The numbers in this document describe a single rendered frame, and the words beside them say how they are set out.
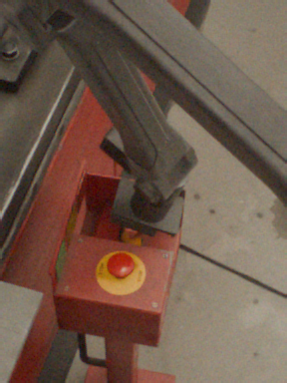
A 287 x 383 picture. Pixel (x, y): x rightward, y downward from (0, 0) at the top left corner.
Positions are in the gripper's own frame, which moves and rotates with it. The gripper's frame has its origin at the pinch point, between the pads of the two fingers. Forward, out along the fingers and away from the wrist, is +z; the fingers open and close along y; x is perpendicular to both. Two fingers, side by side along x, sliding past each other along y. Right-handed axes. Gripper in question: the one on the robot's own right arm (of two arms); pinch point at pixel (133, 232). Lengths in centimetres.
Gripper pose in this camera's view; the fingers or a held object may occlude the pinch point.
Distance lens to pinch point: 126.1
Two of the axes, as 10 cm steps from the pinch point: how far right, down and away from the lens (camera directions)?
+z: -2.9, 4.5, 8.5
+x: -2.0, 8.4, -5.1
